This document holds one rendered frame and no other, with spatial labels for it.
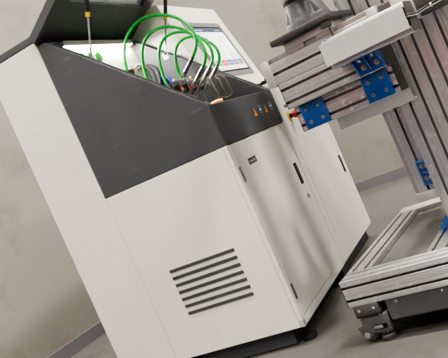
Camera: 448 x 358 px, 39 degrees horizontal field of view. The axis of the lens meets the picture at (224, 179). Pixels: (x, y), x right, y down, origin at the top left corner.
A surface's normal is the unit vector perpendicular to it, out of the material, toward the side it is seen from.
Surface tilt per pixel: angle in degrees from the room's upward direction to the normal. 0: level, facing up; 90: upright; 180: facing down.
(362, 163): 90
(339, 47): 90
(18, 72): 90
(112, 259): 90
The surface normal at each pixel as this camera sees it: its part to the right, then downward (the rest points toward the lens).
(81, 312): 0.77, -0.32
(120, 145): -0.38, 0.21
